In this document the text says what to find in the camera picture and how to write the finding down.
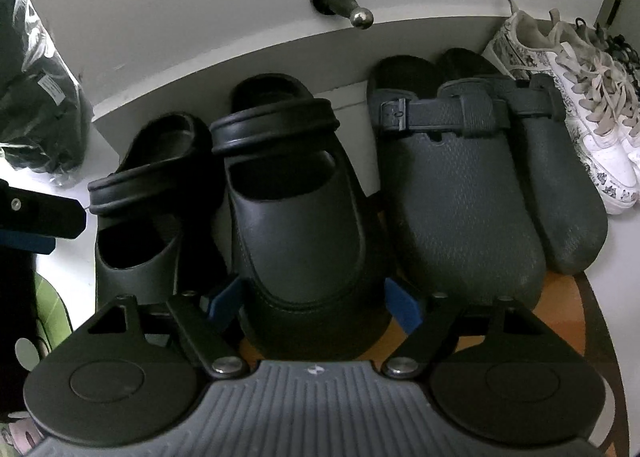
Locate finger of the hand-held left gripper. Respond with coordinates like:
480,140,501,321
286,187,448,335
0,180,88,256

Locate black garment in plastic bag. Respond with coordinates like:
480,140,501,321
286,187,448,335
0,0,93,188

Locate orange rug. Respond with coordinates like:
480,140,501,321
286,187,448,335
240,269,628,457

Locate dark textured clog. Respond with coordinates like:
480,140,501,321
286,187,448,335
439,47,609,275
366,54,547,310

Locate white blue sneaker black laces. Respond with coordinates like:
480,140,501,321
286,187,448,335
575,17,640,73

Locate black smooth clog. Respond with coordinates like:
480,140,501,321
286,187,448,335
87,110,231,310
210,73,393,363

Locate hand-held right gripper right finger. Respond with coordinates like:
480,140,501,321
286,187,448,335
382,277,543,380

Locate white printed sneaker beige laces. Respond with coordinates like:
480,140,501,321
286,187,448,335
481,0,640,215
547,7,640,163

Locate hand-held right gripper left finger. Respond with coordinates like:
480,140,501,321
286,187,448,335
86,277,249,380

